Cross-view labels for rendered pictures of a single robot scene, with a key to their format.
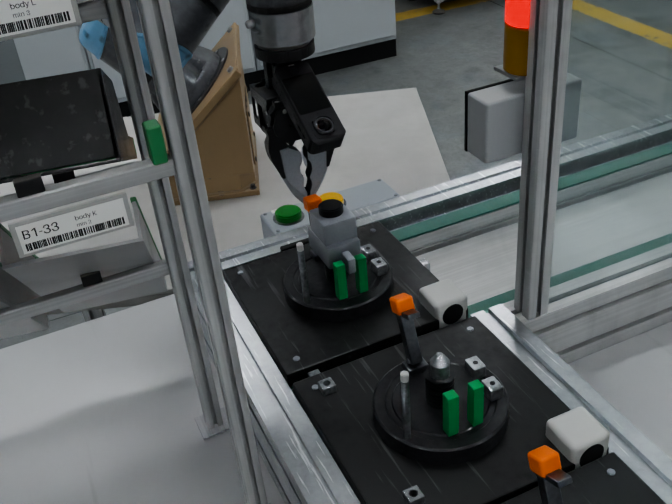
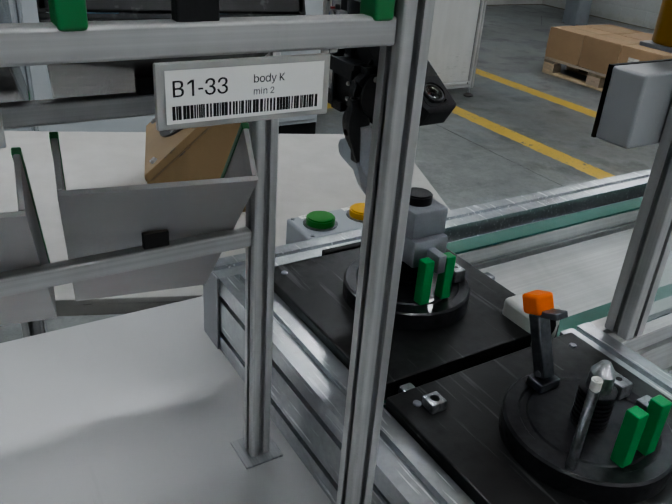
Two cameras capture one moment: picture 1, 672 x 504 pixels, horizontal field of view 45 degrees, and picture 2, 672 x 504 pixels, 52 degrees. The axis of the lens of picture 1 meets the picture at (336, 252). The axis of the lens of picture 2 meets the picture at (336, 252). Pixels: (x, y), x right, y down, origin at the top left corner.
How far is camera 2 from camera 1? 0.37 m
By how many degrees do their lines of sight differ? 12
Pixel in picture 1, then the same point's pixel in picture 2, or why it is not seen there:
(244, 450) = (361, 480)
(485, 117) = (640, 91)
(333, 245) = (420, 239)
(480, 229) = (517, 253)
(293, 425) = (399, 450)
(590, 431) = not seen: outside the picture
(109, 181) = (311, 29)
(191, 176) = (410, 54)
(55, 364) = (40, 372)
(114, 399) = (122, 416)
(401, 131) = not seen: hidden behind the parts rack
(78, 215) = (259, 74)
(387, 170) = not seen: hidden behind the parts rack
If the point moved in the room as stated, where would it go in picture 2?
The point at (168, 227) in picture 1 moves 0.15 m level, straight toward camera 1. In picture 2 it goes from (262, 182) to (334, 270)
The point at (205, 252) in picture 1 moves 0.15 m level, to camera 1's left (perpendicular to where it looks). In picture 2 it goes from (393, 180) to (125, 180)
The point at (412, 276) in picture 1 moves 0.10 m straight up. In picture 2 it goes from (483, 288) to (499, 209)
